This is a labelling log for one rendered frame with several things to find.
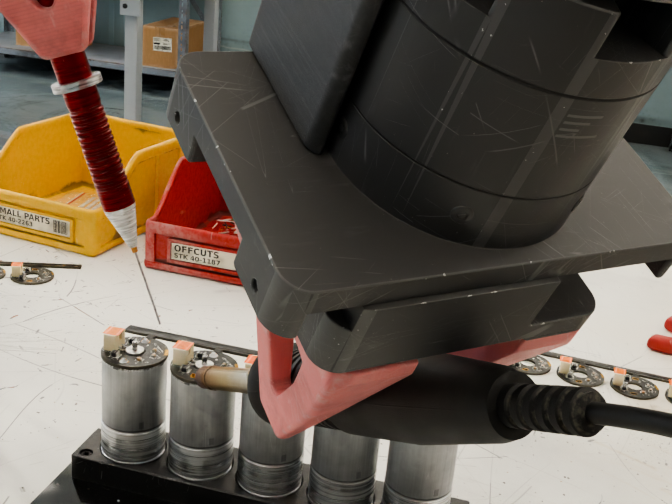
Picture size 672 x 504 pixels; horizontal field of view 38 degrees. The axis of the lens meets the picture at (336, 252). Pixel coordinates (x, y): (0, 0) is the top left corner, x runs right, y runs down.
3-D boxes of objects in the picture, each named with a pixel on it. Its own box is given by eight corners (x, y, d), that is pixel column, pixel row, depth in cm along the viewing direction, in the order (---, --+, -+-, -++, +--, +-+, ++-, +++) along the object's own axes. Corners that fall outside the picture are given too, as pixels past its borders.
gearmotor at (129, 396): (148, 489, 37) (150, 369, 35) (89, 475, 37) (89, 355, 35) (174, 456, 39) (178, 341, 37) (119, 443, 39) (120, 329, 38)
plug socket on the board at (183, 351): (191, 368, 35) (192, 352, 35) (169, 364, 36) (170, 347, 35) (200, 359, 36) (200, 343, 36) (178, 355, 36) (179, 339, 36)
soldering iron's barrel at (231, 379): (187, 402, 34) (265, 415, 28) (182, 358, 34) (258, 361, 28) (226, 395, 34) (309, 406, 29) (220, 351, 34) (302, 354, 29)
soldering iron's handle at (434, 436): (251, 434, 28) (550, 496, 17) (240, 349, 28) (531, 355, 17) (326, 418, 29) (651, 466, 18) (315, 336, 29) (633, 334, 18)
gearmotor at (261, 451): (288, 523, 35) (298, 400, 34) (225, 508, 36) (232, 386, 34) (307, 487, 38) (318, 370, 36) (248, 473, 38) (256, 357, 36)
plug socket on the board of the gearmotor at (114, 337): (121, 354, 36) (121, 337, 36) (100, 349, 36) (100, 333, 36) (131, 345, 37) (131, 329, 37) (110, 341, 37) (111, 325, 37)
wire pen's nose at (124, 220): (119, 244, 33) (105, 204, 33) (150, 236, 33) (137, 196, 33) (115, 256, 32) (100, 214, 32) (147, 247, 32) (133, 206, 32)
